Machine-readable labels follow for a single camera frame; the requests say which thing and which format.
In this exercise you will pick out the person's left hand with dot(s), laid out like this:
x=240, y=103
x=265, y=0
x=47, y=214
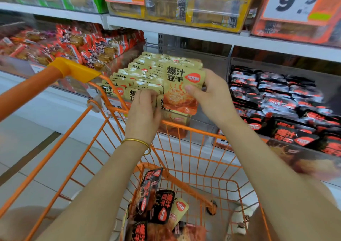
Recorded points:
x=143, y=118

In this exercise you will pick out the person's right hand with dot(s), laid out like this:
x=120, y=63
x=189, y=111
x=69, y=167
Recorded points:
x=216, y=97

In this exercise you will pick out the row of black orange snacks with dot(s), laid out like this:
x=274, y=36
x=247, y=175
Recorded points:
x=330, y=145
x=293, y=137
x=245, y=97

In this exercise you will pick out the yellow orange snack packet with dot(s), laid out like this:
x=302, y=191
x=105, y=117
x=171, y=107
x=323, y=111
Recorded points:
x=178, y=91

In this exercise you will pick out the row of yellow orange snacks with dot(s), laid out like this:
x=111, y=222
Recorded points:
x=181, y=61
x=114, y=89
x=144, y=73

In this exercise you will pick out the pile of black orange snacks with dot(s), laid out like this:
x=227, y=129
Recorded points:
x=154, y=206

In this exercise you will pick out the orange shopping cart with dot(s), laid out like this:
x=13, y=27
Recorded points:
x=32, y=94

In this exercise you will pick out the person's right forearm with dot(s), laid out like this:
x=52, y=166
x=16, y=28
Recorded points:
x=287, y=185

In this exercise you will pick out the person's left forearm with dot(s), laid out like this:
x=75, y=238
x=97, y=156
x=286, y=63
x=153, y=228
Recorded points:
x=90, y=201

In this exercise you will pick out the person's right white sandal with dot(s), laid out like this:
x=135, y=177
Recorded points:
x=242, y=226

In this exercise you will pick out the person's right leg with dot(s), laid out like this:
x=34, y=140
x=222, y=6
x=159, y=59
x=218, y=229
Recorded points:
x=325, y=187

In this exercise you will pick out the person's leg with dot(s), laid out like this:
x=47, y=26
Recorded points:
x=24, y=225
x=325, y=187

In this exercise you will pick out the person's left leg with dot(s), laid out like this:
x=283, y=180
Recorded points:
x=24, y=225

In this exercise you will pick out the stack of yellow trimmed packets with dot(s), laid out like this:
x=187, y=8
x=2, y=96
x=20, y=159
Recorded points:
x=186, y=9

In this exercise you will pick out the pile of red tan packets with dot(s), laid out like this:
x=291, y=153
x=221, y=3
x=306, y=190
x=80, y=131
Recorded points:
x=80, y=43

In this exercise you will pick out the stack of orange trimmed packets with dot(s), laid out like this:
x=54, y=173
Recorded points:
x=293, y=33

